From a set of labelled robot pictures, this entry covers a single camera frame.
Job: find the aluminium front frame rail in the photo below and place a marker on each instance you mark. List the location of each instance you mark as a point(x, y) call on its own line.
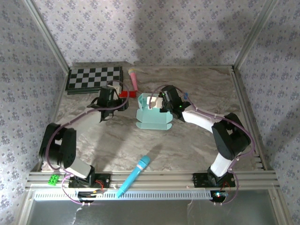
point(164, 179)

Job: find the black and white chessboard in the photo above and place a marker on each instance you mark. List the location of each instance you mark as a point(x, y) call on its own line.
point(93, 78)

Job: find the blue toy microphone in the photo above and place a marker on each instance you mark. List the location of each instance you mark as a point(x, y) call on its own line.
point(136, 174)

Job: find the light teal paper box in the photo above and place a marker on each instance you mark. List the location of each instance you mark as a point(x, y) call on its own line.
point(152, 120)

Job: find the red glitter tube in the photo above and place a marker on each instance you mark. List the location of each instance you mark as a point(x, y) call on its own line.
point(127, 94)

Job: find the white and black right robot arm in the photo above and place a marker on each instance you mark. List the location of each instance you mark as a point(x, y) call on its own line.
point(232, 138)

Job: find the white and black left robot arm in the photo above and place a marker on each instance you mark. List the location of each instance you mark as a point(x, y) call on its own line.
point(61, 145)

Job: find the green toy brick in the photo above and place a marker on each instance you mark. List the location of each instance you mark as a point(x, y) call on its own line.
point(53, 180)

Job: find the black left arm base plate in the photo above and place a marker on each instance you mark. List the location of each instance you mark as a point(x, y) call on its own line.
point(105, 180)

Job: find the aluminium frame post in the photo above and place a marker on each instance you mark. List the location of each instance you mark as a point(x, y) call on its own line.
point(254, 32)
point(48, 32)

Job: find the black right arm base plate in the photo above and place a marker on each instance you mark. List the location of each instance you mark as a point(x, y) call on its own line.
point(199, 180)

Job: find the grey metal sheet shelf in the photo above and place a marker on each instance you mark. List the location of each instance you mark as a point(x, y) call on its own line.
point(152, 213)

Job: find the pink toy microphone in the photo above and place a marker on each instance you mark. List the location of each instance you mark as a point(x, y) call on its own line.
point(134, 79)

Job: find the aluminium side frame rail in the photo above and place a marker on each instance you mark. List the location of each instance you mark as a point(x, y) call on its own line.
point(237, 79)
point(58, 100)

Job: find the aluminium back frame rail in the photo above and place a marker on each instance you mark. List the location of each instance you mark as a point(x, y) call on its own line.
point(187, 66)

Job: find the black controller board with LED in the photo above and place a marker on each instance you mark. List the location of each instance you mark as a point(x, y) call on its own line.
point(218, 197)

